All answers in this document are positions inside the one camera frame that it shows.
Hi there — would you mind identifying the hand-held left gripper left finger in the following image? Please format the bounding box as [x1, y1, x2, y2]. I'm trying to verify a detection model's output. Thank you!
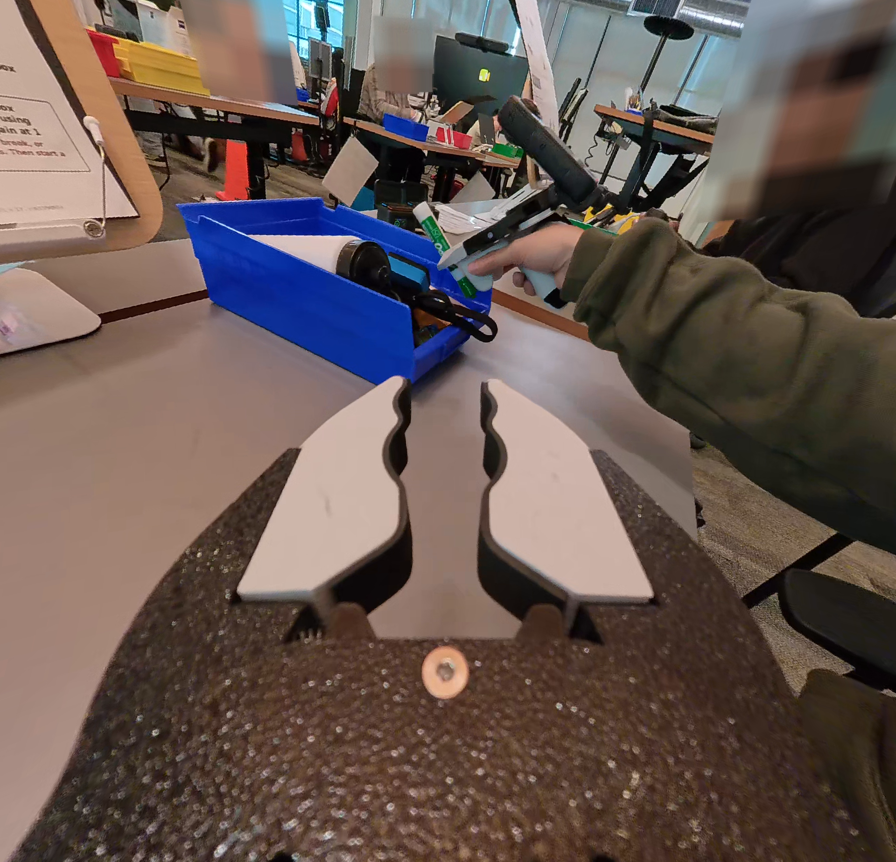
[237, 376, 414, 625]

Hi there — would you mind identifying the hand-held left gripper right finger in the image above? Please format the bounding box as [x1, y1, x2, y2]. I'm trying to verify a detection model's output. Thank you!
[478, 379, 657, 628]

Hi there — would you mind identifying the green dry erase marker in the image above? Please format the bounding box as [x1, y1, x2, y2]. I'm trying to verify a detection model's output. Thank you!
[413, 202, 479, 299]

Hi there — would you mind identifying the person's right hand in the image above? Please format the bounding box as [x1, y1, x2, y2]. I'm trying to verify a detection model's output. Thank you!
[468, 221, 588, 297]

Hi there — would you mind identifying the light blue case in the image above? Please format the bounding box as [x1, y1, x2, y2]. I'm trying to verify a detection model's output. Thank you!
[388, 252, 429, 296]

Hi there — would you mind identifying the yellow plastic bin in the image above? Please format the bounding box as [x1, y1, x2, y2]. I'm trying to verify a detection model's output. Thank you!
[114, 38, 211, 98]
[582, 203, 639, 234]

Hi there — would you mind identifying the black equipment case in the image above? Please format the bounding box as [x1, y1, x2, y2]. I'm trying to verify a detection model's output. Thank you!
[374, 179, 429, 229]

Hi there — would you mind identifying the printed instruction sheet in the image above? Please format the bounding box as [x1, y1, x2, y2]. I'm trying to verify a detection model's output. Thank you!
[498, 0, 561, 135]
[0, 0, 141, 227]

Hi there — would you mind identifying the wooden top standing desk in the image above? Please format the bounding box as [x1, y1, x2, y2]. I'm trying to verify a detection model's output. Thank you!
[594, 102, 718, 208]

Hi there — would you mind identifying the dark monitor screen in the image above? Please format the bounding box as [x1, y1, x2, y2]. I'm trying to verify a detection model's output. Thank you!
[433, 34, 529, 107]

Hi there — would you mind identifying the long wooden workbench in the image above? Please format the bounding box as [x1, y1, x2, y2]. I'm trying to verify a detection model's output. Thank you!
[343, 116, 522, 201]

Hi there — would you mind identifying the white cylinder black cap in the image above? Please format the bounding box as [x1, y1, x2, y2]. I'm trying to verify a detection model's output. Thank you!
[245, 234, 393, 292]

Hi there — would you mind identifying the black floor lamp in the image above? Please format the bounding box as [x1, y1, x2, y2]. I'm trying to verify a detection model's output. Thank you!
[643, 15, 695, 114]

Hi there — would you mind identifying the black swivel chair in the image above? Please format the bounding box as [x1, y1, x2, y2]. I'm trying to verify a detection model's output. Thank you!
[742, 533, 896, 691]

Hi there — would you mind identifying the wooden top office desk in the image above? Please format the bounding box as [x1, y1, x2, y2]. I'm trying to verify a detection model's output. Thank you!
[108, 77, 319, 201]

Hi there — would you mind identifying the white tablet stand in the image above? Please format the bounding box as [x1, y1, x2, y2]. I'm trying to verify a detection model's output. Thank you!
[0, 260, 102, 355]

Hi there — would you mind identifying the person's torso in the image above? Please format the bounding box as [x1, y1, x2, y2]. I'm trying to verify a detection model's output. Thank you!
[798, 668, 896, 862]

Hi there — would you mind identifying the black strap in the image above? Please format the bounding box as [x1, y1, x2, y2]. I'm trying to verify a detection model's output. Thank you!
[413, 289, 499, 345]

